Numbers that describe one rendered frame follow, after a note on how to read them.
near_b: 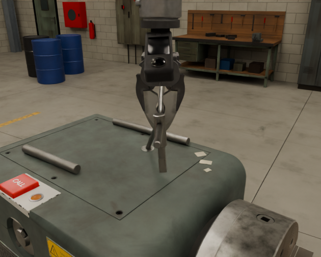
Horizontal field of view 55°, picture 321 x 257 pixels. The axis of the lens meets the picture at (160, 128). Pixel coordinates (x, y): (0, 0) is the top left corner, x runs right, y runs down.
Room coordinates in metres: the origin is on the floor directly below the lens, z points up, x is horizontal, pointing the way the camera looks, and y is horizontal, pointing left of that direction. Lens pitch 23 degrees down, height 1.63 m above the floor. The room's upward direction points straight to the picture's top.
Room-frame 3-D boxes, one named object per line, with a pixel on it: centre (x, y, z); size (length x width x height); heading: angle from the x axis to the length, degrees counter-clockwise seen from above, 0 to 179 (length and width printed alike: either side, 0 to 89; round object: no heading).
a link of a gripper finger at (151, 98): (0.58, 0.02, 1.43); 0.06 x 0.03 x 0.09; 179
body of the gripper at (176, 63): (0.59, 0.00, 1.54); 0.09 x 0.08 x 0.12; 179
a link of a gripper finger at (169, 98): (0.58, -0.02, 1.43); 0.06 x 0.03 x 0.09; 179
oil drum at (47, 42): (6.64, 2.39, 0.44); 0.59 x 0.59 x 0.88
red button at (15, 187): (0.57, 0.31, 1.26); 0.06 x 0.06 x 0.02; 53
